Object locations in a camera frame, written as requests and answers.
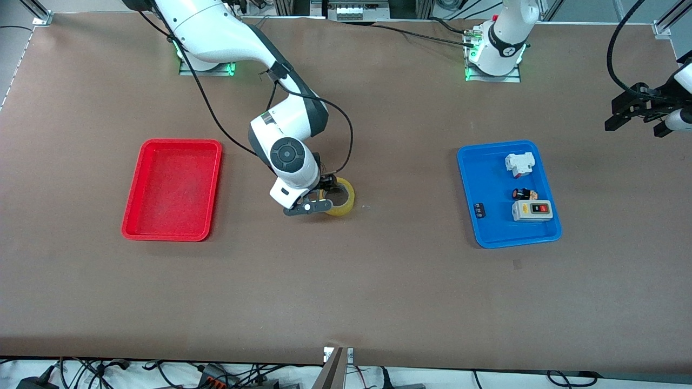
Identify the grey switch box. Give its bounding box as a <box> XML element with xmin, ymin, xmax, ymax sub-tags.
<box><xmin>511</xmin><ymin>200</ymin><xmax>554</xmax><ymax>222</ymax></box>

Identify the white power strip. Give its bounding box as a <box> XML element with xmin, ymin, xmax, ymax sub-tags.
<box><xmin>335</xmin><ymin>4</ymin><xmax>390</xmax><ymax>21</ymax></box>

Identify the blue plastic tray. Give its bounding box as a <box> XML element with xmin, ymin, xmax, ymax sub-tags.
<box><xmin>457</xmin><ymin>140</ymin><xmax>563</xmax><ymax>249</ymax></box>

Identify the long black table cable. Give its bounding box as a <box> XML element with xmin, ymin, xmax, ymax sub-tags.
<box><xmin>373</xmin><ymin>24</ymin><xmax>472</xmax><ymax>46</ymax></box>

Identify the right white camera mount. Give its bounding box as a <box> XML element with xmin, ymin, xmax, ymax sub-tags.
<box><xmin>270</xmin><ymin>178</ymin><xmax>304</xmax><ymax>209</ymax></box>

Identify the white circuit breaker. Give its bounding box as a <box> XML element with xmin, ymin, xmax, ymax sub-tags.
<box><xmin>504</xmin><ymin>152</ymin><xmax>536</xmax><ymax>179</ymax></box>

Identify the red plastic tray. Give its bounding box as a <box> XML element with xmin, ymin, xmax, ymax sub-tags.
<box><xmin>121</xmin><ymin>139</ymin><xmax>223</xmax><ymax>242</ymax></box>

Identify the yellow clear tape roll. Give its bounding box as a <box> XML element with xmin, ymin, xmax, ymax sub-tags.
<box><xmin>319</xmin><ymin>177</ymin><xmax>356</xmax><ymax>217</ymax></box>

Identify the metal camera bracket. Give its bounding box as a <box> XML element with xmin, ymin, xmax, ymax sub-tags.
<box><xmin>312</xmin><ymin>346</ymin><xmax>355</xmax><ymax>389</ymax></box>

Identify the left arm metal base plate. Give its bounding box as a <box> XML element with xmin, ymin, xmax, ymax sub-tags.
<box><xmin>465</xmin><ymin>46</ymin><xmax>522</xmax><ymax>83</ymax></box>

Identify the short black table cable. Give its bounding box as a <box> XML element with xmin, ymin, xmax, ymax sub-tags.
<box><xmin>430</xmin><ymin>16</ymin><xmax>476</xmax><ymax>36</ymax></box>

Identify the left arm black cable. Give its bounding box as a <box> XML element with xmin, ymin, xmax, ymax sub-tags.
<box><xmin>608</xmin><ymin>0</ymin><xmax>649</xmax><ymax>101</ymax></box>

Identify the black power adapter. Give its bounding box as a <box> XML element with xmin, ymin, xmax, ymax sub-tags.
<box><xmin>16</xmin><ymin>375</ymin><xmax>60</xmax><ymax>389</ymax></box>

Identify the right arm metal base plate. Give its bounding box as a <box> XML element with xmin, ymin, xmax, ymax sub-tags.
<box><xmin>179</xmin><ymin>57</ymin><xmax>237</xmax><ymax>76</ymax></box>

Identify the black looped floor cable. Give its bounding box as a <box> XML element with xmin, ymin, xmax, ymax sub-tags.
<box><xmin>546</xmin><ymin>370</ymin><xmax>601</xmax><ymax>387</ymax></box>

